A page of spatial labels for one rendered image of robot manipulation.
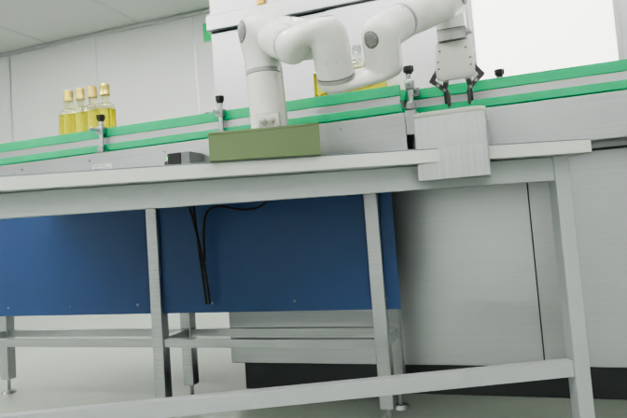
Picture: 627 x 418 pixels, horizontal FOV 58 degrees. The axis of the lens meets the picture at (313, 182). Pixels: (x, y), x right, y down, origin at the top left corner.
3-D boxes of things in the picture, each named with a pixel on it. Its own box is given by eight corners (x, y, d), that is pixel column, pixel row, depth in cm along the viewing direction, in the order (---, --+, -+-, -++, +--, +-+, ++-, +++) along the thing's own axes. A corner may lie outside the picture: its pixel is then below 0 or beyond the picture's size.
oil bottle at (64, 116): (82, 163, 219) (78, 90, 221) (71, 161, 214) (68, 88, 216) (70, 164, 221) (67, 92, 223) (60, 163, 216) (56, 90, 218)
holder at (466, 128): (492, 152, 161) (489, 125, 162) (487, 142, 135) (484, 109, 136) (430, 159, 167) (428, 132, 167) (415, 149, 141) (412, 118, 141)
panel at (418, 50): (623, 67, 170) (611, -43, 172) (625, 65, 167) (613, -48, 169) (335, 108, 199) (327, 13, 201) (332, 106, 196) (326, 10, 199)
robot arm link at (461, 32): (472, 25, 151) (473, 35, 152) (438, 32, 154) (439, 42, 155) (469, 24, 144) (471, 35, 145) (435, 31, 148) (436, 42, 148)
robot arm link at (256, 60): (237, 79, 149) (231, 20, 150) (284, 80, 155) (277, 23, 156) (250, 69, 140) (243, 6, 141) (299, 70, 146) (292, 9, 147)
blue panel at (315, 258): (411, 299, 177) (399, 163, 180) (400, 309, 160) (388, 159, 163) (16, 309, 229) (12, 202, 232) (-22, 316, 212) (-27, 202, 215)
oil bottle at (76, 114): (94, 161, 218) (90, 89, 219) (83, 160, 212) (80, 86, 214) (82, 163, 219) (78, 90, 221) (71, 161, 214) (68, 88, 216)
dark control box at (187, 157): (203, 179, 181) (202, 153, 181) (190, 178, 173) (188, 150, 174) (181, 181, 183) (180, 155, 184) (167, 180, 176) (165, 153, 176)
